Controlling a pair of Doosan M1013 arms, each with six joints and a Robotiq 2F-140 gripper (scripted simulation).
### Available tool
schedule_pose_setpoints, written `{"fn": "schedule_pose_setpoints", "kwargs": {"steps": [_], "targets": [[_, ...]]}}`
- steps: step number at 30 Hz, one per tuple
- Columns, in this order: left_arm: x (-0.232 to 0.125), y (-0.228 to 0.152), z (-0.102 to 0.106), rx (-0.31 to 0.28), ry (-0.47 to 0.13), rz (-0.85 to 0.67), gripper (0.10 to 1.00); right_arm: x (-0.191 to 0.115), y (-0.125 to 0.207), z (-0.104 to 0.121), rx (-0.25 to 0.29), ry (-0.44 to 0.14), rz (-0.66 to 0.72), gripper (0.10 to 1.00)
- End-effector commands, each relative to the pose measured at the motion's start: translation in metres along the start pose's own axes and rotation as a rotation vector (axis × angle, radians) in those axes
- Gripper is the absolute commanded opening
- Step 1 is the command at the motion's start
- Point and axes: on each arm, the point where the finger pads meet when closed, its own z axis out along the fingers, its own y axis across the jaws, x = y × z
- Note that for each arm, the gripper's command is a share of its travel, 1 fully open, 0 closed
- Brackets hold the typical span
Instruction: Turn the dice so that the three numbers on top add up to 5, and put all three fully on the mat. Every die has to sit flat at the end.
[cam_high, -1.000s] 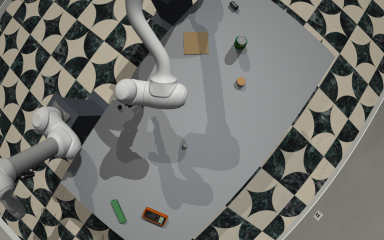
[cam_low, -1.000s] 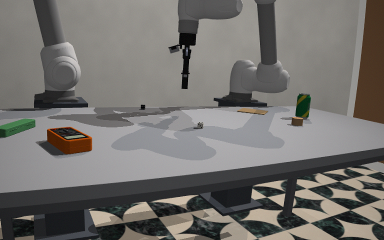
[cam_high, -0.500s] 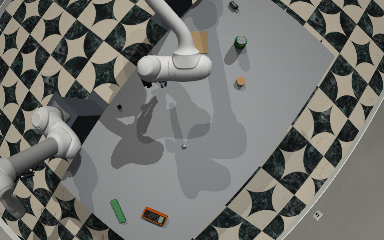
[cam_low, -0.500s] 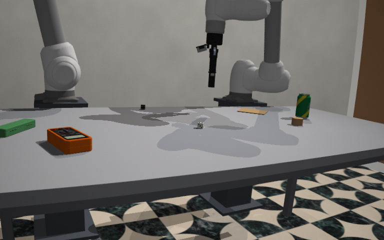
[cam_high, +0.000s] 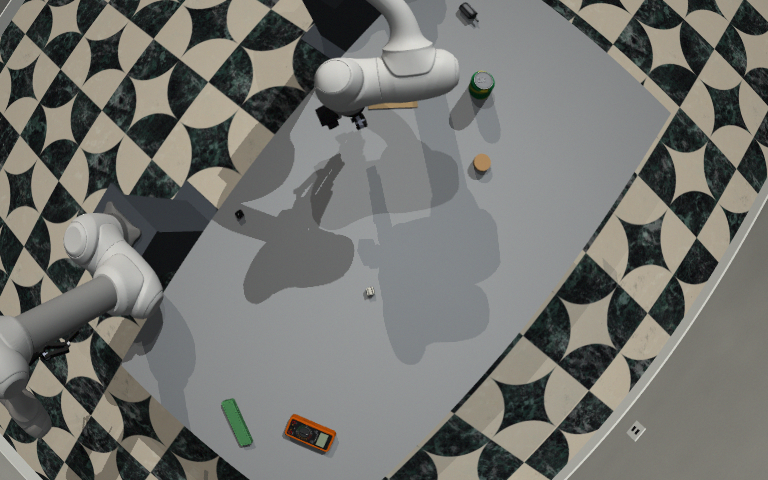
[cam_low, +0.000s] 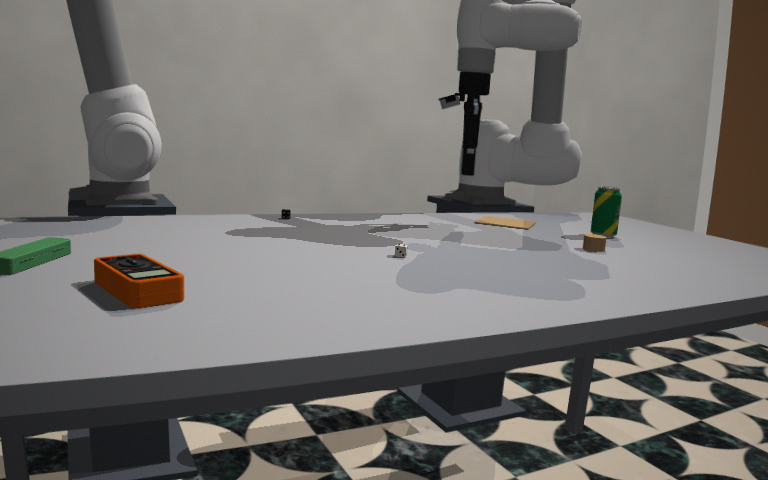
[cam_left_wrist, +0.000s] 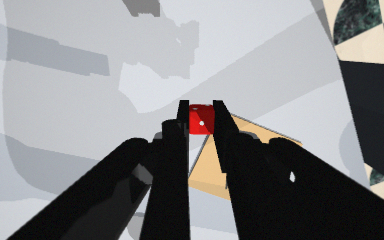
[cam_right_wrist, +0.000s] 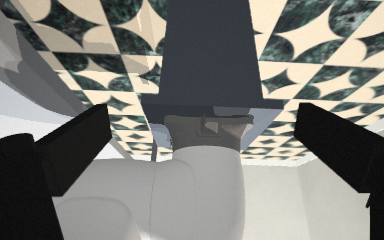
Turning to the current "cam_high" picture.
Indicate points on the green soda can with yellow stripes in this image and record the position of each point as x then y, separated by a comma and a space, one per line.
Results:
481, 85

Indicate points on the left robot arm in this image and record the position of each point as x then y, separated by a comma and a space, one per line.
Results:
410, 69

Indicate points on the orange digital multimeter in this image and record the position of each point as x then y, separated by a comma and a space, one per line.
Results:
310, 433

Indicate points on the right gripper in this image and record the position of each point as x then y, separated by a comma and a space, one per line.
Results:
55, 345

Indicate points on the tan square mat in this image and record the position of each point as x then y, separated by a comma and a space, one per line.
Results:
395, 105

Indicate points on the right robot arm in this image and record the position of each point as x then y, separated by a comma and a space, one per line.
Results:
123, 281

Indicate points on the tan cylinder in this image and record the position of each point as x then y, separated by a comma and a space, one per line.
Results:
481, 162

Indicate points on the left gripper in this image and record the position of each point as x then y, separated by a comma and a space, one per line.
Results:
357, 116

